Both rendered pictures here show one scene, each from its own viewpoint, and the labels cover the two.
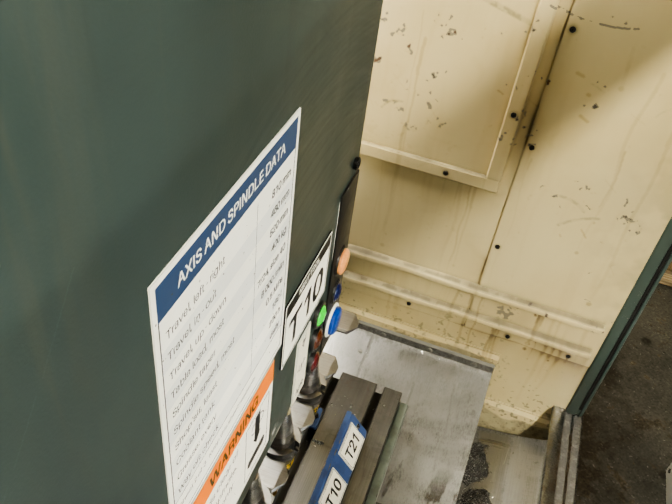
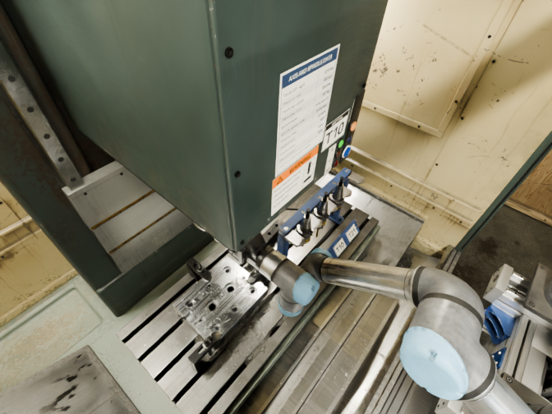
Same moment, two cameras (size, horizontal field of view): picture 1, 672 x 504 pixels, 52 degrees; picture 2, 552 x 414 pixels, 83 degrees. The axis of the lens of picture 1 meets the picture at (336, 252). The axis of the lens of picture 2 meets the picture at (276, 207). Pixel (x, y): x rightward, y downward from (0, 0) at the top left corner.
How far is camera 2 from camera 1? 0.24 m
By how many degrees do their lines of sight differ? 18
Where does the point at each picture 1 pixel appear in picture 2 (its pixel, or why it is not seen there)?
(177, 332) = (287, 98)
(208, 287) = (298, 89)
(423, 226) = (404, 150)
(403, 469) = (372, 252)
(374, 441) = (361, 235)
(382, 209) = (388, 140)
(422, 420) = (385, 236)
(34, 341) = (251, 66)
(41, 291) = (255, 52)
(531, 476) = not seen: hidden behind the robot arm
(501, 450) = (420, 259)
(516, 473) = not seen: hidden behind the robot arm
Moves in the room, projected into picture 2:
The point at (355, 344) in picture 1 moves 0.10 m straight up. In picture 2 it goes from (364, 200) to (369, 187)
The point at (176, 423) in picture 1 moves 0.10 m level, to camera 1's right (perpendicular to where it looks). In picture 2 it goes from (282, 132) to (338, 149)
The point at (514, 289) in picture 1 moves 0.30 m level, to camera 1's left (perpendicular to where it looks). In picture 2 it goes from (440, 186) to (379, 166)
